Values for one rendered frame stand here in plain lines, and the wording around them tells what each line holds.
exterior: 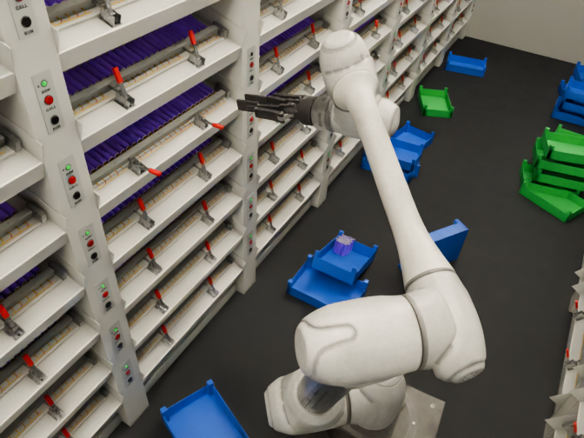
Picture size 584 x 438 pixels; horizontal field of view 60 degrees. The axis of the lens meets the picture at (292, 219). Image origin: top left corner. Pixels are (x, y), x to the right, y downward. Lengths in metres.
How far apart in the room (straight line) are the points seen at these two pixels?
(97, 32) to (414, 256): 0.77
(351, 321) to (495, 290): 1.74
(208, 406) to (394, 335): 1.22
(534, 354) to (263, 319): 1.12
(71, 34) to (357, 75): 0.57
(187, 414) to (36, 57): 1.33
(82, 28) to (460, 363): 0.94
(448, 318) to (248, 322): 1.37
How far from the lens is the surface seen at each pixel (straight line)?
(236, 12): 1.54
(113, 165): 1.34
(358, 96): 1.06
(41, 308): 1.35
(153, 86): 1.33
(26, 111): 1.07
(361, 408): 1.45
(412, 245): 0.99
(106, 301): 1.46
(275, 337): 2.12
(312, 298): 2.20
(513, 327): 2.42
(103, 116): 1.23
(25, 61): 1.04
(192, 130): 1.51
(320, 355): 0.83
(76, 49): 1.11
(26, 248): 1.22
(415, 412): 1.71
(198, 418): 1.95
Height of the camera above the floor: 1.74
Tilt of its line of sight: 42 degrees down
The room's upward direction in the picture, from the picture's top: 5 degrees clockwise
